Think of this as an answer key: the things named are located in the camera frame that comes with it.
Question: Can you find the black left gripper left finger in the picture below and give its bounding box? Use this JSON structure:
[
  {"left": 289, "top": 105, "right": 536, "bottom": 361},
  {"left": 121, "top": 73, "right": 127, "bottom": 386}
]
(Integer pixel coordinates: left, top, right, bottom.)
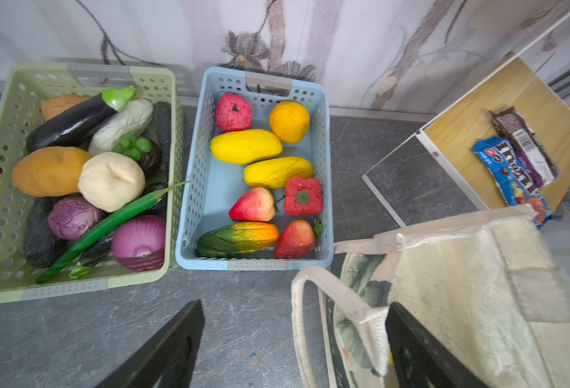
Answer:
[{"left": 97, "top": 300, "right": 205, "bottom": 387}]

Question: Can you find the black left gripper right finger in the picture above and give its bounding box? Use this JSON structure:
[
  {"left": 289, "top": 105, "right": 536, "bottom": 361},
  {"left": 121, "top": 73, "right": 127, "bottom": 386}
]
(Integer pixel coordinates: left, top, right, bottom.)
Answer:
[{"left": 385, "top": 302, "right": 488, "bottom": 388}]

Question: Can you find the cream canvas tote bag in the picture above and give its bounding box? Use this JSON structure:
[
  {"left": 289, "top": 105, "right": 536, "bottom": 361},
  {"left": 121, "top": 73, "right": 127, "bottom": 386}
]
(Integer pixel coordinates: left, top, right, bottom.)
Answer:
[{"left": 291, "top": 206, "right": 570, "bottom": 387}]

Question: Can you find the cream white round vegetable toy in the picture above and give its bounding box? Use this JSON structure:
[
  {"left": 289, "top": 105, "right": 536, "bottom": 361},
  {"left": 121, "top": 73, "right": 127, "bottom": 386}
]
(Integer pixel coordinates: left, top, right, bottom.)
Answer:
[{"left": 77, "top": 152, "right": 146, "bottom": 213}]

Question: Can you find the blue candy bag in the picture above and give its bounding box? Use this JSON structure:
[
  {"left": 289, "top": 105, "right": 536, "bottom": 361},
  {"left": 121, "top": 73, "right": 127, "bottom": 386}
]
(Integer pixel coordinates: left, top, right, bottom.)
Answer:
[{"left": 472, "top": 137, "right": 553, "bottom": 229}]

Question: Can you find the purple onion toy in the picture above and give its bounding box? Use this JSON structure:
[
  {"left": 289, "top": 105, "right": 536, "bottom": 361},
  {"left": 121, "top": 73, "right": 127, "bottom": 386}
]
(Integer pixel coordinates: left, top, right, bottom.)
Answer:
[{"left": 111, "top": 215, "right": 166, "bottom": 272}]

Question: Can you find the dark green cucumber toy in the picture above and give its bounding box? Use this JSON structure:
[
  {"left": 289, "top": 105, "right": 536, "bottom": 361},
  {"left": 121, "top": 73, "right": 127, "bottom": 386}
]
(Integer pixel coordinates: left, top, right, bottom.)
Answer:
[{"left": 69, "top": 226, "right": 119, "bottom": 279}]

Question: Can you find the green orange papaya toy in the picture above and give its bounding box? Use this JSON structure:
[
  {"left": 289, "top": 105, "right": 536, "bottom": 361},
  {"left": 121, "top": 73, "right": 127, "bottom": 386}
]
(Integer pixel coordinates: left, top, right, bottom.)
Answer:
[{"left": 196, "top": 221, "right": 280, "bottom": 258}]

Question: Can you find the green chili pepper toy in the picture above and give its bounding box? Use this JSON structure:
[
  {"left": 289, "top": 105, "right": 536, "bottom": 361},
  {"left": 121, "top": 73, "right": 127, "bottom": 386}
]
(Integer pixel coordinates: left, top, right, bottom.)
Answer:
[{"left": 35, "top": 180, "right": 189, "bottom": 285}]

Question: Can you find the purple cabbage toy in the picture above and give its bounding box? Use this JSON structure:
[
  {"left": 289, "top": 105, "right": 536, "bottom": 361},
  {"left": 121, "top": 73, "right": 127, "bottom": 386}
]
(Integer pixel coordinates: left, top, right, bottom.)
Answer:
[{"left": 47, "top": 196, "right": 106, "bottom": 241}]

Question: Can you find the red peach toy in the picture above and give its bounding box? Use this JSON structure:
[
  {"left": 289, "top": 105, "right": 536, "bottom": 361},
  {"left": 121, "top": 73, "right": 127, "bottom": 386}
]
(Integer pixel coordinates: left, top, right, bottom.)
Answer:
[
  {"left": 228, "top": 188, "right": 276, "bottom": 222},
  {"left": 274, "top": 220, "right": 319, "bottom": 260}
]

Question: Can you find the blue plastic basket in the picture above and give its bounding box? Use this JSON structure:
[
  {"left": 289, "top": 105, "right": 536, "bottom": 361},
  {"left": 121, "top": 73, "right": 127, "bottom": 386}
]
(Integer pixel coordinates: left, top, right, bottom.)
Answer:
[{"left": 172, "top": 66, "right": 334, "bottom": 271}]

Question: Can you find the green plastic basket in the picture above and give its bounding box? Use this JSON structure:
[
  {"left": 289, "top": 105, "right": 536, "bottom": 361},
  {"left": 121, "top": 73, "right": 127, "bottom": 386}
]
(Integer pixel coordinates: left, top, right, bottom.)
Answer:
[{"left": 0, "top": 63, "right": 185, "bottom": 304}]

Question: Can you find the red bell pepper toy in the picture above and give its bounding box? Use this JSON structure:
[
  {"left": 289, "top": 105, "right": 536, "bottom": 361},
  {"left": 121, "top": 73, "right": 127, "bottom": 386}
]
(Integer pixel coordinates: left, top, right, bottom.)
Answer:
[{"left": 283, "top": 178, "right": 323, "bottom": 216}]

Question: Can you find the dark mangosteen toy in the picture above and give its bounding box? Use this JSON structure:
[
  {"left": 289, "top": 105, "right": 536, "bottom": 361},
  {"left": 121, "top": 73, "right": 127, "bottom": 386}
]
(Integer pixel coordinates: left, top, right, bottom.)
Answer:
[{"left": 113, "top": 134, "right": 162, "bottom": 176}]

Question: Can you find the yellow mango toy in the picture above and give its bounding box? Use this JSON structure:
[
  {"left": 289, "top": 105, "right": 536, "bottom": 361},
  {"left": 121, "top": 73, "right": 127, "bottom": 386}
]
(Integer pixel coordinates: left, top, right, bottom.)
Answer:
[
  {"left": 210, "top": 129, "right": 283, "bottom": 165},
  {"left": 244, "top": 157, "right": 314, "bottom": 190}
]

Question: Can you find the orange potato toy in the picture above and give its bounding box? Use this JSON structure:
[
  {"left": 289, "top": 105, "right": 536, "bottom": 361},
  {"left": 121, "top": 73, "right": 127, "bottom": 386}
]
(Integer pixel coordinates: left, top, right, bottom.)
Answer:
[{"left": 12, "top": 146, "right": 92, "bottom": 197}]

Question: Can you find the white radish toy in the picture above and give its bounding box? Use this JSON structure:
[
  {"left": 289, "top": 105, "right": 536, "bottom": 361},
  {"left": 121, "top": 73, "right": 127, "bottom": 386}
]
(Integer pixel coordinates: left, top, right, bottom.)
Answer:
[{"left": 88, "top": 99, "right": 154, "bottom": 156}]

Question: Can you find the brown candy bar wrapper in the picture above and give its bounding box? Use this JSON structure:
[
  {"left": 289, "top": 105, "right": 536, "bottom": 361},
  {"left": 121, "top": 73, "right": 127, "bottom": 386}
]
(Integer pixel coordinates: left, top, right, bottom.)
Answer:
[{"left": 489, "top": 107, "right": 559, "bottom": 189}]

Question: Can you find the dark eggplant toy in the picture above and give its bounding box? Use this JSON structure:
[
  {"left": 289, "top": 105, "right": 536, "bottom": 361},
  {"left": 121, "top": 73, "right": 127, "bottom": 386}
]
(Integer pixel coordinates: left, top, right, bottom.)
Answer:
[{"left": 26, "top": 87, "right": 136, "bottom": 153}]

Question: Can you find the orange fruit toy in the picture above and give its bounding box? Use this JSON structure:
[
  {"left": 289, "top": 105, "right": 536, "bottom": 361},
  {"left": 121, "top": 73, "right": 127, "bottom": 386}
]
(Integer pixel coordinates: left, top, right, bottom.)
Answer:
[{"left": 269, "top": 101, "right": 310, "bottom": 145}]

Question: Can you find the white wire wooden shelf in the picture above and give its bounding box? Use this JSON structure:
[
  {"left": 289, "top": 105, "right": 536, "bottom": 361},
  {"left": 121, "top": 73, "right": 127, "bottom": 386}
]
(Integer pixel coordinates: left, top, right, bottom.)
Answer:
[{"left": 363, "top": 1, "right": 570, "bottom": 226}]

